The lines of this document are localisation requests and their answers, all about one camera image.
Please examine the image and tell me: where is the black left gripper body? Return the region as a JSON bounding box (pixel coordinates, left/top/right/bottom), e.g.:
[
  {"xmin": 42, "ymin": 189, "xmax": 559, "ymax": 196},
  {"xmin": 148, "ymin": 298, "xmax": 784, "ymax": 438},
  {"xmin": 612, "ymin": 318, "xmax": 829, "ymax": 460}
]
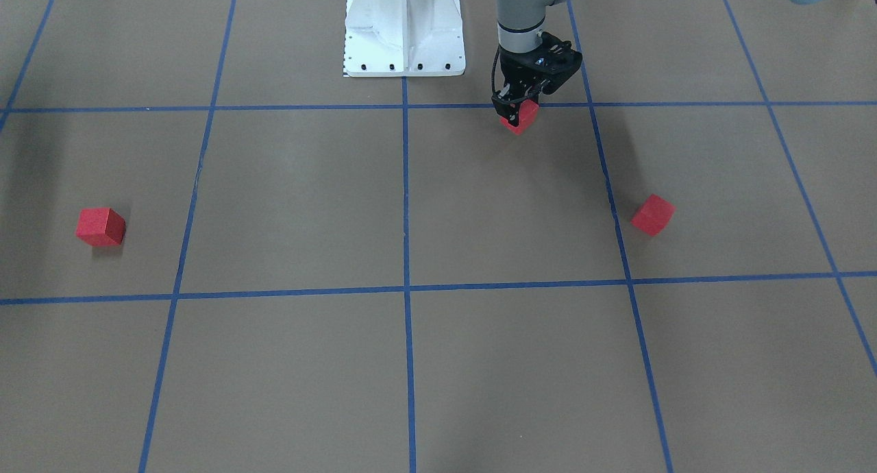
[{"xmin": 497, "ymin": 33, "xmax": 583, "ymax": 98}]

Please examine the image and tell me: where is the red block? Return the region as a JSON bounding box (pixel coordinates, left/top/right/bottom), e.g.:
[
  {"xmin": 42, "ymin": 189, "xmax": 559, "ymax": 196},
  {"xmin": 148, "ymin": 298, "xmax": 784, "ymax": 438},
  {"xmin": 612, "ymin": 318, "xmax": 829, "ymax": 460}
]
[
  {"xmin": 630, "ymin": 194, "xmax": 676, "ymax": 237},
  {"xmin": 75, "ymin": 207, "xmax": 127, "ymax": 247}
]

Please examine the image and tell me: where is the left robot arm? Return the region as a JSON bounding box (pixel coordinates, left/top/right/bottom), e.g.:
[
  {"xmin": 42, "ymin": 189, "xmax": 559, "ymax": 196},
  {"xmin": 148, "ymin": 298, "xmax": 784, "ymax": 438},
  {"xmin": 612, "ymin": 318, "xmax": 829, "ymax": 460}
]
[{"xmin": 491, "ymin": 0, "xmax": 771, "ymax": 132}]

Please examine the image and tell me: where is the white pedestal base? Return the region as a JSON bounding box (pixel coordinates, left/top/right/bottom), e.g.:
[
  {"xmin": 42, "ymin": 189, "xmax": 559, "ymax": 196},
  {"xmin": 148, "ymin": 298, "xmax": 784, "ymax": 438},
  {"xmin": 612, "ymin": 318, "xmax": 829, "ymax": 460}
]
[{"xmin": 343, "ymin": 0, "xmax": 467, "ymax": 77}]

